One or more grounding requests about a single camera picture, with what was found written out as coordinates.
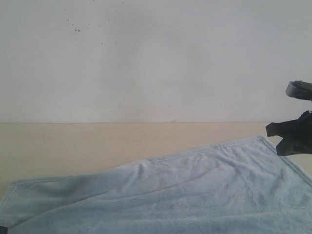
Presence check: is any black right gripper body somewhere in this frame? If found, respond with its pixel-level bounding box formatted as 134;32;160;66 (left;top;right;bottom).
294;111;312;154

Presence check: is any light blue fleece towel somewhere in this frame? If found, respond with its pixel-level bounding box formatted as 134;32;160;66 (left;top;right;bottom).
0;136;312;234

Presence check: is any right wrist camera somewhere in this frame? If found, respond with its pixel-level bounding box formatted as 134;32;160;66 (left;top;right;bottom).
286;80;312;101

